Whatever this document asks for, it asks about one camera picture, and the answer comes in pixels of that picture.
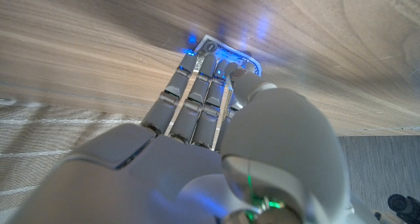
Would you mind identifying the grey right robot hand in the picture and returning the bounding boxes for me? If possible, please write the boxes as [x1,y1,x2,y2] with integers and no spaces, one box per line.
[6,53,381,224]

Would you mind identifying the one dollar bill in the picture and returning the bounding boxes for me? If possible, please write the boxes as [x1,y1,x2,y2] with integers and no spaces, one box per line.
[193,34,263,77]

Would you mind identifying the beige striped backdrop cloth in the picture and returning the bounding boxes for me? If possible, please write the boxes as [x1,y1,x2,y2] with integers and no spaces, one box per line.
[0,97,158,218]

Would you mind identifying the black round-ended device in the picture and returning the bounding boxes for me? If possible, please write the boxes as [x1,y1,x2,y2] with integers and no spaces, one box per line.
[387,193,420,215]

